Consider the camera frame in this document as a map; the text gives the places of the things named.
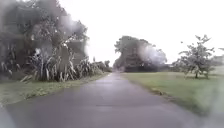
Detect clump of dark trees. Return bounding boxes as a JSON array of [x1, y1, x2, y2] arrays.
[[112, 35, 169, 73]]

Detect grey asphalt path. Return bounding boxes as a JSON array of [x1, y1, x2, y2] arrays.
[[0, 72, 224, 128]]

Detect open grass lawn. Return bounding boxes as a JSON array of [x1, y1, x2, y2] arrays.
[[120, 65, 224, 118]]

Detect trees with flax bushes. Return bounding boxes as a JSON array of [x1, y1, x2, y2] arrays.
[[0, 0, 113, 84]]

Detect small spreading tree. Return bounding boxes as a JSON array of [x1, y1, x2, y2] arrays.
[[173, 34, 217, 80]]

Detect grass strip beside bushes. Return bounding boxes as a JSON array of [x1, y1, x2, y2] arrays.
[[0, 72, 112, 108]]

